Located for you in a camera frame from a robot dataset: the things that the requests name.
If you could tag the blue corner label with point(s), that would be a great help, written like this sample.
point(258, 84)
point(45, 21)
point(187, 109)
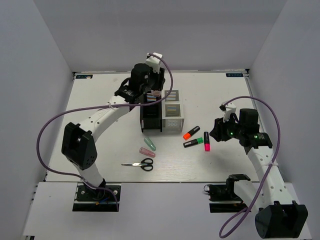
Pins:
point(84, 76)
point(234, 75)

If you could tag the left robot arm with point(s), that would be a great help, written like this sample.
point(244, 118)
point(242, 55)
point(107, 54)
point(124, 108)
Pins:
point(79, 140)

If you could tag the green highlighter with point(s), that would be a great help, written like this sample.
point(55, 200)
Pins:
point(193, 142)

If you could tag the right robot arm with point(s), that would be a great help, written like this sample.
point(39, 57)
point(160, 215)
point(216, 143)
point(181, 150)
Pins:
point(277, 213)

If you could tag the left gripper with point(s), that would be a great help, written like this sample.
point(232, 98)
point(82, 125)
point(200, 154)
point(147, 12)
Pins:
point(159, 79)

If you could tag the pink highlighter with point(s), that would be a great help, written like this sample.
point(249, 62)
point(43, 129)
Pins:
point(206, 138)

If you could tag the green correction tape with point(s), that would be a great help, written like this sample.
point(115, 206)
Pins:
point(150, 144)

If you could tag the black handled scissors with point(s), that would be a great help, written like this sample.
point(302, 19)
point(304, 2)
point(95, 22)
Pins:
point(146, 164)

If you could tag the pink glue stick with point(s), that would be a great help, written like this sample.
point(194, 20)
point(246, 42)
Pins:
point(156, 93)

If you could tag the orange highlighter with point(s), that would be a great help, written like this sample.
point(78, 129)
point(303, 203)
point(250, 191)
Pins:
point(191, 132)

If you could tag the pink correction tape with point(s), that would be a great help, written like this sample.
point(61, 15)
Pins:
point(147, 152)

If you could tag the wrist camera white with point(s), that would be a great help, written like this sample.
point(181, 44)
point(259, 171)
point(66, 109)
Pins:
point(229, 110)
point(154, 63)

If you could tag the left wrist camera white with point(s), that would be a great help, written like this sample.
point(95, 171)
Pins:
point(154, 63)

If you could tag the left blue corner label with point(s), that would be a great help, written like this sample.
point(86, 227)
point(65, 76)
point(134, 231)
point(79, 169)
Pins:
point(84, 76)

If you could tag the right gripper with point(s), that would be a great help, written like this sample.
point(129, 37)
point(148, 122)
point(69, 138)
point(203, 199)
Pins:
point(218, 132)

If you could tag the white slotted organizer box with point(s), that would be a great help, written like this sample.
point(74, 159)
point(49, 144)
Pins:
point(173, 112)

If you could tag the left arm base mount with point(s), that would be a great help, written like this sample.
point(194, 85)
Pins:
point(100, 201)

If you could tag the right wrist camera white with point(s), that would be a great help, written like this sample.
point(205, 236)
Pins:
point(229, 110)

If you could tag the right blue corner label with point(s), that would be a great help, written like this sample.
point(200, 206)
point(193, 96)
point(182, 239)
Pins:
point(234, 75)

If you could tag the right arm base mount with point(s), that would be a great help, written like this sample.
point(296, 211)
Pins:
point(220, 201)

